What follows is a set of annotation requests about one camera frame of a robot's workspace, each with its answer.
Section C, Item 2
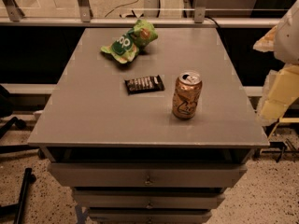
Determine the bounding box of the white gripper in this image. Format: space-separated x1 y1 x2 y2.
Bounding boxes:
253 0 299 125

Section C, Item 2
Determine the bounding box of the orange soda can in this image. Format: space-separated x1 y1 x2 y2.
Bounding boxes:
172 70 203 119

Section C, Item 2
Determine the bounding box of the yellow metal stand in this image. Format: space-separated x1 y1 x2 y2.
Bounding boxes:
253 117 299 163

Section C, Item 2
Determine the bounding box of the black candy bar wrapper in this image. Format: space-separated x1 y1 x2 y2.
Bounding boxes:
124 76 164 94

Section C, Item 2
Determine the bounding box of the green chip bag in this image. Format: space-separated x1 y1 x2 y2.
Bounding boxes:
100 20 158 64

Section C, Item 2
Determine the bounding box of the grey drawer cabinet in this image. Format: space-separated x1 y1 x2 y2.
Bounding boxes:
29 28 268 224

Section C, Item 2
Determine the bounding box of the grey metal railing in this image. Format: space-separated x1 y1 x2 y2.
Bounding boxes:
0 0 289 28

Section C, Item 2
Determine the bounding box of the black chair base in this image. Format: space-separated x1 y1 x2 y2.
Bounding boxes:
0 84 37 224

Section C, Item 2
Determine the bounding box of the black floor cable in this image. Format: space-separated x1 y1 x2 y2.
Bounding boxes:
104 0 146 19

